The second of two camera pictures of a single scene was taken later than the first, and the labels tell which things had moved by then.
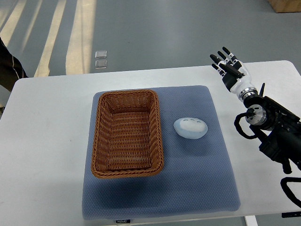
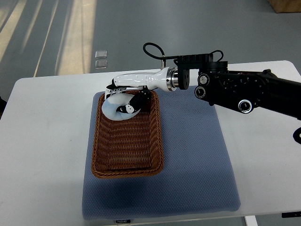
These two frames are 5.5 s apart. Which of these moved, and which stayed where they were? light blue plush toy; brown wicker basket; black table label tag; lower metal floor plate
Moved: light blue plush toy
Stayed: black table label tag; lower metal floor plate; brown wicker basket
